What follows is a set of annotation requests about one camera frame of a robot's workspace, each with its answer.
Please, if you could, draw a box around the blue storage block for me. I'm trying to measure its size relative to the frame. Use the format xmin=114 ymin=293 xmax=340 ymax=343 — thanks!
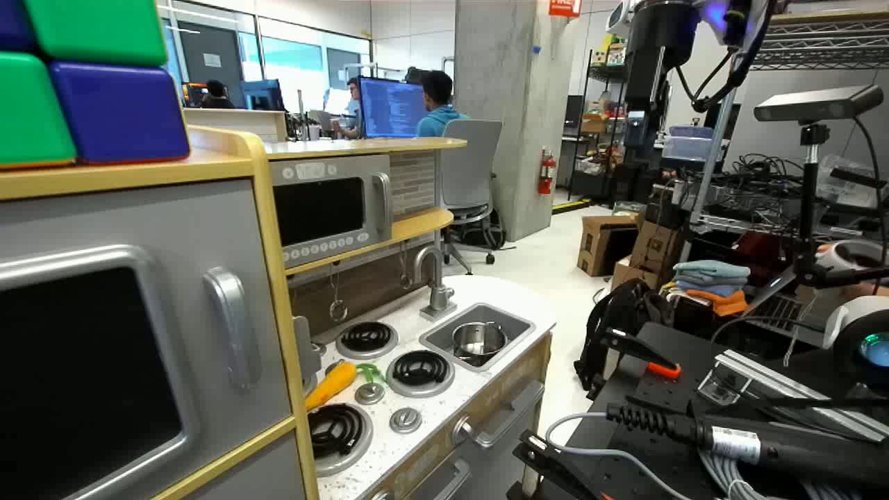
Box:
xmin=0 ymin=0 xmax=39 ymax=52
xmin=50 ymin=62 xmax=193 ymax=166

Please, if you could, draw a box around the wooden toy kitchen unit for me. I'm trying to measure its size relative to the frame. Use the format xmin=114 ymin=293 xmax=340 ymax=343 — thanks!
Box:
xmin=0 ymin=123 xmax=560 ymax=500

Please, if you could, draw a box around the black clamp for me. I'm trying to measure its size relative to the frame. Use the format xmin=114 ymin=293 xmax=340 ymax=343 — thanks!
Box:
xmin=512 ymin=427 xmax=607 ymax=500

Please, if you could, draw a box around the grey toy microwave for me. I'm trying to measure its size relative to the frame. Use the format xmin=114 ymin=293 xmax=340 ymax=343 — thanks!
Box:
xmin=266 ymin=152 xmax=394 ymax=273

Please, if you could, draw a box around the seated person in dark top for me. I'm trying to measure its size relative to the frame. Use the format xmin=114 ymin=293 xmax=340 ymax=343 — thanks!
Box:
xmin=341 ymin=75 xmax=366 ymax=133

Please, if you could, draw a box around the dark-haired seated person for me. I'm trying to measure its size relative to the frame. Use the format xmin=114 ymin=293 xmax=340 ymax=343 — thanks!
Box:
xmin=198 ymin=79 xmax=236 ymax=111

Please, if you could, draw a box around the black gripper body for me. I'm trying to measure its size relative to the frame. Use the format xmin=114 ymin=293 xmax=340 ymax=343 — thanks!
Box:
xmin=625 ymin=0 xmax=703 ymax=72

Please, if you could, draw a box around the grey stove knob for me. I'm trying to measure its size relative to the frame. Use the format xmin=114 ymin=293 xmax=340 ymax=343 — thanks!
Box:
xmin=353 ymin=382 xmax=390 ymax=408
xmin=386 ymin=407 xmax=426 ymax=437

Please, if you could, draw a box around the grey toy oven door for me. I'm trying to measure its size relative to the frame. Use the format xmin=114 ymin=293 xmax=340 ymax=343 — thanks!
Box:
xmin=0 ymin=179 xmax=297 ymax=500

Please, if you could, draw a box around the orange cloth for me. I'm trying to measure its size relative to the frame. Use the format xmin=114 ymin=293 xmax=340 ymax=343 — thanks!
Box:
xmin=685 ymin=287 xmax=751 ymax=319

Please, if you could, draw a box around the grey stereo camera bar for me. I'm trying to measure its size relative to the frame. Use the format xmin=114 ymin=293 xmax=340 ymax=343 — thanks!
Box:
xmin=751 ymin=83 xmax=886 ymax=125

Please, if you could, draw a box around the blue computer monitor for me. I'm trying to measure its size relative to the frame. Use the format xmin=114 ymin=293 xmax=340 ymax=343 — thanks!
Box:
xmin=358 ymin=75 xmax=428 ymax=143

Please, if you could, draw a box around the black storage shelf rack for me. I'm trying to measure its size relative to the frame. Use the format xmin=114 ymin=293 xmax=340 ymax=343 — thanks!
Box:
xmin=564 ymin=44 xmax=633 ymax=202

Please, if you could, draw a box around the brown cardboard box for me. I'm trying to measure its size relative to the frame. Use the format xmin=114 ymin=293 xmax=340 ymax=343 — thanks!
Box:
xmin=629 ymin=219 xmax=690 ymax=277
xmin=575 ymin=215 xmax=643 ymax=277

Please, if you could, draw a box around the clear plastic storage bin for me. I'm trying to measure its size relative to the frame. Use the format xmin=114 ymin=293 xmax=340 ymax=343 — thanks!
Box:
xmin=661 ymin=123 xmax=721 ymax=166

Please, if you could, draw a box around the grey toy sink basin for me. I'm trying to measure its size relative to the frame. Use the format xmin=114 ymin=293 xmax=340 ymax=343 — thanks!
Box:
xmin=421 ymin=304 xmax=537 ymax=373

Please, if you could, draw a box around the small steel pot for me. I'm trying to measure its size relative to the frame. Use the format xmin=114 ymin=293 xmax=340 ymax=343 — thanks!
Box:
xmin=451 ymin=319 xmax=508 ymax=366

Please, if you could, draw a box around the black cable connector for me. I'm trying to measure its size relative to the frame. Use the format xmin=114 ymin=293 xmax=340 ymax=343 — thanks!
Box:
xmin=604 ymin=397 xmax=889 ymax=494

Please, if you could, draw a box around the orange-handled black tool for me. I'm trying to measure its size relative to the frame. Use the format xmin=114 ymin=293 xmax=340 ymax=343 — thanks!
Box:
xmin=596 ymin=327 xmax=686 ymax=387

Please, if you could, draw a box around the person in blue shirt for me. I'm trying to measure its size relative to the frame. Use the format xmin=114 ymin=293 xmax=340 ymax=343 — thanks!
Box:
xmin=403 ymin=68 xmax=466 ymax=139

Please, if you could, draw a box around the green storage block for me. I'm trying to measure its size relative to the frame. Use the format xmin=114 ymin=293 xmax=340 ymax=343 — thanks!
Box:
xmin=0 ymin=51 xmax=80 ymax=172
xmin=22 ymin=0 xmax=172 ymax=70

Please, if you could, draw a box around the red fire extinguisher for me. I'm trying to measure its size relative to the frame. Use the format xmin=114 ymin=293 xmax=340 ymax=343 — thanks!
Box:
xmin=537 ymin=148 xmax=560 ymax=200

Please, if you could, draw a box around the grey cable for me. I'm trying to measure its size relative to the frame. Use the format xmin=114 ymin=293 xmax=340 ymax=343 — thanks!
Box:
xmin=541 ymin=411 xmax=693 ymax=500

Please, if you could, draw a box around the orange carrot plush toy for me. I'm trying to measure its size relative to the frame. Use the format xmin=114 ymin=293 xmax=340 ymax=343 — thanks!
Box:
xmin=303 ymin=358 xmax=384 ymax=414

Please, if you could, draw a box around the black toy stove burner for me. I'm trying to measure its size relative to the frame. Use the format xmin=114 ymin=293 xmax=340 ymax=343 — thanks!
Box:
xmin=334 ymin=316 xmax=401 ymax=361
xmin=384 ymin=347 xmax=458 ymax=401
xmin=309 ymin=401 xmax=376 ymax=477

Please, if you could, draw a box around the silver toy faucet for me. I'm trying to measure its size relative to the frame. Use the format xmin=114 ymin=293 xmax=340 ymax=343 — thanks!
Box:
xmin=411 ymin=243 xmax=458 ymax=322

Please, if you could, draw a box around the teal folded cloth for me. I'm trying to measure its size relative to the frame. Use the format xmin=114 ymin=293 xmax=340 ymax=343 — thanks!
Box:
xmin=672 ymin=258 xmax=754 ymax=293

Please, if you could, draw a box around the grey laptop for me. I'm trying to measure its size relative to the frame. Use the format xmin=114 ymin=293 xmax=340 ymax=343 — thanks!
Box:
xmin=739 ymin=276 xmax=829 ymax=343

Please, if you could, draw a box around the black camera stand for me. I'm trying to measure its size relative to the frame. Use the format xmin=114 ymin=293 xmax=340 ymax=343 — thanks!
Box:
xmin=796 ymin=120 xmax=830 ymax=280

